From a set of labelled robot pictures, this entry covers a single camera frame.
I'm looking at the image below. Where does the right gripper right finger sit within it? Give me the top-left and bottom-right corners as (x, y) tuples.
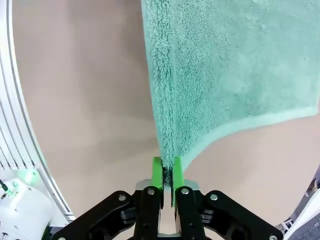
(170, 156), (284, 240)

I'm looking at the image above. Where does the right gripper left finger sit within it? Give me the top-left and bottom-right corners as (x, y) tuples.
(51, 156), (165, 240)

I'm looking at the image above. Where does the green terry towel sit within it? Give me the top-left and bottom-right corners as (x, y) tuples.
(139, 0), (320, 188)

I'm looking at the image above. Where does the white table with basket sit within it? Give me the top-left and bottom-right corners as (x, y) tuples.
(283, 199), (320, 240)

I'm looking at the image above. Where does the white table edge frame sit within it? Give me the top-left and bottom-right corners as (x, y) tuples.
(0, 0), (76, 226)

